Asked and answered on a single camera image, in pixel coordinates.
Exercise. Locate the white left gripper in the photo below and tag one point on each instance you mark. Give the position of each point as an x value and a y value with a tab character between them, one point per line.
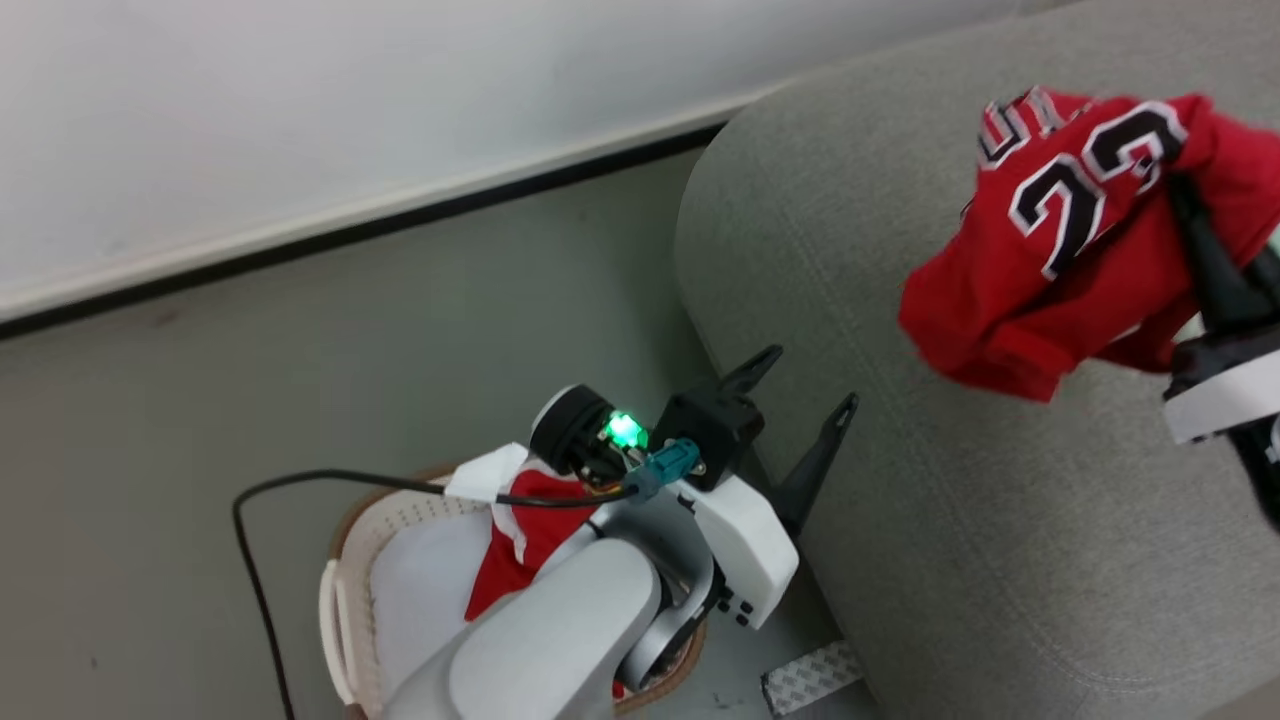
745	545

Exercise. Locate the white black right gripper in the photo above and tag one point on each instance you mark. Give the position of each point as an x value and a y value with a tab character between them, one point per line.
1230	390

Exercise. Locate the red jersey with number 23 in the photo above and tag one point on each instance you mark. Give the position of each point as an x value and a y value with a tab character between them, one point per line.
1000	300

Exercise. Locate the red and white garment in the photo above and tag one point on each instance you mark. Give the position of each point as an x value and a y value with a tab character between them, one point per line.
540	530

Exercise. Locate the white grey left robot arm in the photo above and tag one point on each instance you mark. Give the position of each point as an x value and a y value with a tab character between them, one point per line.
560	640

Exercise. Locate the white laundry basket brown rim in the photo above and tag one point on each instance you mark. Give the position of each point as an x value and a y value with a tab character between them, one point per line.
350	560

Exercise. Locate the grey fabric sofa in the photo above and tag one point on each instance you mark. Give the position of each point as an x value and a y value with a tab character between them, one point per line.
1000	550

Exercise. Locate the white patterned tape strip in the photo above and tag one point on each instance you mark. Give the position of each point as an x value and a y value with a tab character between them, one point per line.
812	678

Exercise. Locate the black baseboard strip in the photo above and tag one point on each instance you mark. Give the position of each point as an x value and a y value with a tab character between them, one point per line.
350	232

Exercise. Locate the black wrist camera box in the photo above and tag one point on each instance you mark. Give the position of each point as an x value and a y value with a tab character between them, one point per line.
715	425

